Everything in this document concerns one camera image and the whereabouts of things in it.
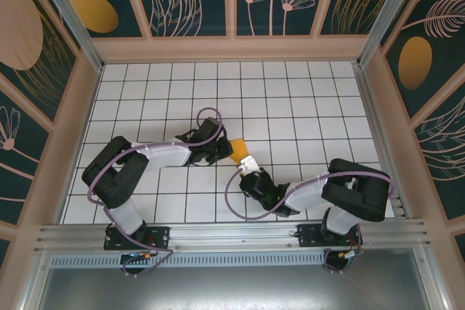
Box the orange paper sheet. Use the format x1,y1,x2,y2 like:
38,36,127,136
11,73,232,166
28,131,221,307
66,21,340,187
228,136,251,166

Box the grey metal sheet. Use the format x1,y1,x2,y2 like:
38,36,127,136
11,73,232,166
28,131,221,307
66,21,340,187
38,265,435,310

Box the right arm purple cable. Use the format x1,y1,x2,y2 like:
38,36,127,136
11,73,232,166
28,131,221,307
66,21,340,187
224,166,397,274

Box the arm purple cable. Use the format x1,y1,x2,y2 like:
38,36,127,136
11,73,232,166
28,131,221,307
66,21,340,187
224,166,397,274
86,106,225,277

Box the aluminium mounting rail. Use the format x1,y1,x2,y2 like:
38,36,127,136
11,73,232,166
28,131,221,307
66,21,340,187
34,218,433,255

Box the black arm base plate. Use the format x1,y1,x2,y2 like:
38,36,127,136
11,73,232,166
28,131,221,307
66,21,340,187
297,223,363,249
104,225,171,251

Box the slotted grey cable duct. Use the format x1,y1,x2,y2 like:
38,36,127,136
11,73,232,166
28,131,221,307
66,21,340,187
49,253,328,268

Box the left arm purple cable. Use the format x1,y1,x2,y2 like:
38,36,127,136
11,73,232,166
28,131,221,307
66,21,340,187
86,106,225,277

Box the aluminium table side rail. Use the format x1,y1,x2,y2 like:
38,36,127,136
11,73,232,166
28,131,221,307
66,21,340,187
352,65,415,221

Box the short aluminium frame post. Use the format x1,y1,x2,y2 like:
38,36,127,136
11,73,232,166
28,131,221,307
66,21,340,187
20,251,52,310
413,248,450,310

